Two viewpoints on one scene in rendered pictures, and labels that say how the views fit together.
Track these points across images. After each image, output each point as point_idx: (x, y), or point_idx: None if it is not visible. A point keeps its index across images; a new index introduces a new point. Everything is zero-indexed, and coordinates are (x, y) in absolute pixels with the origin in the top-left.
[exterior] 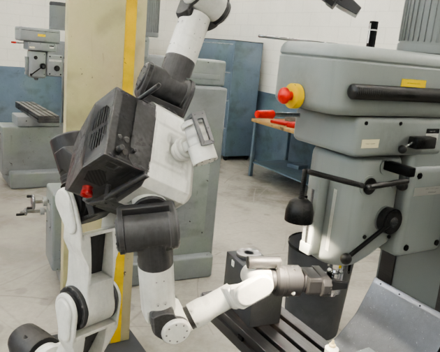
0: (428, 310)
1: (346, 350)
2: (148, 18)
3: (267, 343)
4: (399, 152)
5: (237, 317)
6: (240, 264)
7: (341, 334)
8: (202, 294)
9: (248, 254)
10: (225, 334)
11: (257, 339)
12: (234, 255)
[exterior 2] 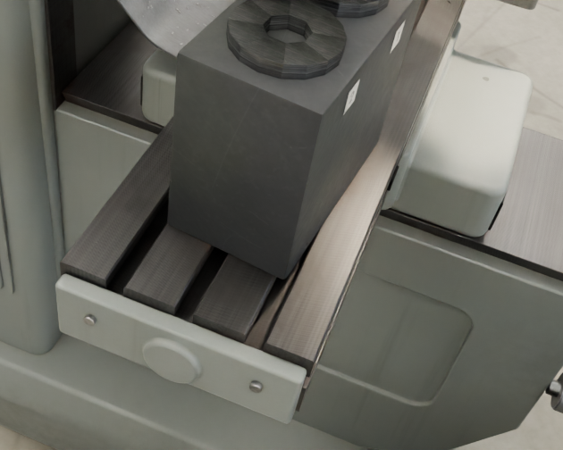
0: None
1: (185, 21)
2: None
3: (399, 89)
4: None
5: (354, 187)
6: (382, 41)
7: (144, 23)
8: (316, 356)
9: (309, 25)
10: (361, 256)
11: (405, 110)
12: (340, 77)
